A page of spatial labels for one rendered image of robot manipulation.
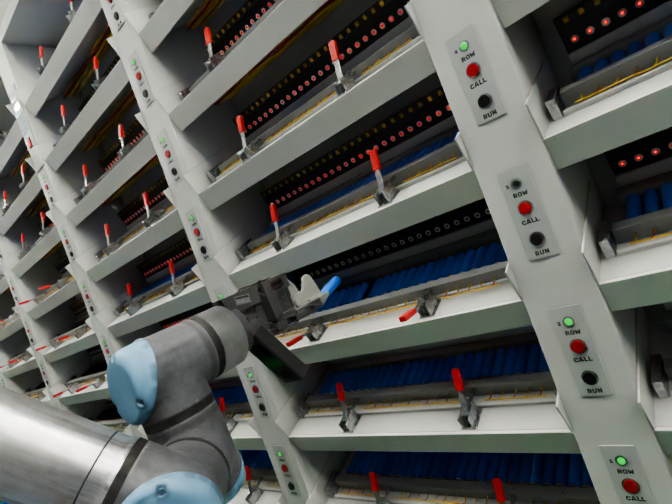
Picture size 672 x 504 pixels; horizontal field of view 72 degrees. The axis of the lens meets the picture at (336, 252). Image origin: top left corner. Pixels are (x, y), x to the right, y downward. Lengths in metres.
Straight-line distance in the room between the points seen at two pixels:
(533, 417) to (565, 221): 0.30
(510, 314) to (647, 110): 0.30
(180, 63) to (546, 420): 1.05
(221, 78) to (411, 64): 0.42
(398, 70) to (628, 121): 0.31
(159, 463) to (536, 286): 0.49
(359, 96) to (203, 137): 0.50
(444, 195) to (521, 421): 0.36
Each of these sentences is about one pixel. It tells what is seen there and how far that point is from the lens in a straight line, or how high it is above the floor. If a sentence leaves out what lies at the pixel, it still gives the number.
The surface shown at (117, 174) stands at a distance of 1.39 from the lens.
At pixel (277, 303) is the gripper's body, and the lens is 0.72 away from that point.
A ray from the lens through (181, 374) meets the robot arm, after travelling 0.61.
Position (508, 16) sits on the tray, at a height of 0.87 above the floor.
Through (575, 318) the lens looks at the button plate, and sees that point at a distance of 0.67.
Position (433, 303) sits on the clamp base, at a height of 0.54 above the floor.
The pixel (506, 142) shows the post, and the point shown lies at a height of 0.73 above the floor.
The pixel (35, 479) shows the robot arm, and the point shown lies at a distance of 0.52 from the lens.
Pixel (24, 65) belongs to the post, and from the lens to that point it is 1.94.
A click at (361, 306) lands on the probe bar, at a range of 0.88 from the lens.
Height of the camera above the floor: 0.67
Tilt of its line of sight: 1 degrees up
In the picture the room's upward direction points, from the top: 21 degrees counter-clockwise
